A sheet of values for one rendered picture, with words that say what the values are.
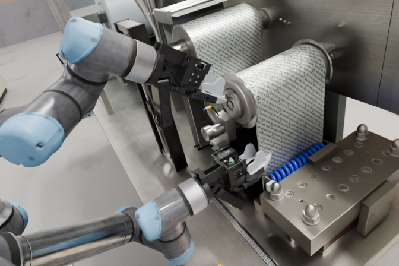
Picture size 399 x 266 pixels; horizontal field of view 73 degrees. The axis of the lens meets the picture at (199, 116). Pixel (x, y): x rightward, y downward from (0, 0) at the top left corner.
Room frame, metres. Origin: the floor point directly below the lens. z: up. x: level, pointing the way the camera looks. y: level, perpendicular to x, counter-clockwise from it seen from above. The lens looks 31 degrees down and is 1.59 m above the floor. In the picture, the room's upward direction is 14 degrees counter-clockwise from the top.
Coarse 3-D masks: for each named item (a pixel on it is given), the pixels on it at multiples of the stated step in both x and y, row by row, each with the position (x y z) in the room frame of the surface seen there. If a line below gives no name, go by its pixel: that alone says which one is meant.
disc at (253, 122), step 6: (228, 78) 0.60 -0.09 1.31; (234, 78) 0.57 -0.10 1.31; (240, 78) 0.55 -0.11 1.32; (240, 84) 0.55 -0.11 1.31; (246, 84) 0.54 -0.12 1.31; (246, 90) 0.53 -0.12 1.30; (252, 96) 0.52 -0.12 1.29; (252, 102) 0.52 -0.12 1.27; (252, 108) 0.52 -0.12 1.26; (252, 114) 0.52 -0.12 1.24; (234, 120) 0.60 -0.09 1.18; (252, 120) 0.53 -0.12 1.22; (246, 126) 0.55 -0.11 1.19; (252, 126) 0.53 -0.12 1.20
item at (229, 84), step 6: (228, 84) 0.58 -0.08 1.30; (234, 84) 0.56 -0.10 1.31; (234, 90) 0.56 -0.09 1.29; (240, 90) 0.54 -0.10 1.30; (240, 96) 0.54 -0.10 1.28; (246, 96) 0.53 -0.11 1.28; (246, 102) 0.52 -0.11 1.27; (246, 108) 0.53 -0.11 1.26; (246, 114) 0.53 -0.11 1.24; (240, 120) 0.55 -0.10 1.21; (246, 120) 0.53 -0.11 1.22
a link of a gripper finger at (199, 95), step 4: (188, 92) 0.51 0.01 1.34; (192, 92) 0.50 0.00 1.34; (196, 92) 0.51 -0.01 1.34; (200, 92) 0.50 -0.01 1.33; (192, 96) 0.50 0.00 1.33; (196, 96) 0.50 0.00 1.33; (200, 96) 0.50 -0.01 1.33; (204, 96) 0.50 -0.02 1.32; (208, 96) 0.52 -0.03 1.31; (212, 96) 0.52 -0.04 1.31; (204, 100) 0.50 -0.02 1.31; (208, 100) 0.51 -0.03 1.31; (212, 100) 0.52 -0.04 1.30; (216, 100) 0.53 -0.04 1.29
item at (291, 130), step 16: (320, 96) 0.61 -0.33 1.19; (288, 112) 0.56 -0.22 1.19; (304, 112) 0.58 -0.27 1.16; (320, 112) 0.61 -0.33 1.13; (256, 128) 0.52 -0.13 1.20; (272, 128) 0.54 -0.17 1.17; (288, 128) 0.56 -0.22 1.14; (304, 128) 0.58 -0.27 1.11; (320, 128) 0.61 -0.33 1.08; (272, 144) 0.54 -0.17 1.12; (288, 144) 0.56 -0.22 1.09; (304, 144) 0.58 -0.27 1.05; (272, 160) 0.53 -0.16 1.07; (288, 160) 0.56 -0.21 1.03
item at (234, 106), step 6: (228, 90) 0.57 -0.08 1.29; (228, 96) 0.57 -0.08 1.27; (234, 96) 0.55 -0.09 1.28; (228, 102) 0.57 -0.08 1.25; (234, 102) 0.55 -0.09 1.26; (240, 102) 0.54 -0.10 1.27; (228, 108) 0.58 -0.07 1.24; (234, 108) 0.56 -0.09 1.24; (240, 108) 0.54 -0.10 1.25; (234, 114) 0.56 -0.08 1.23; (240, 114) 0.54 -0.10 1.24
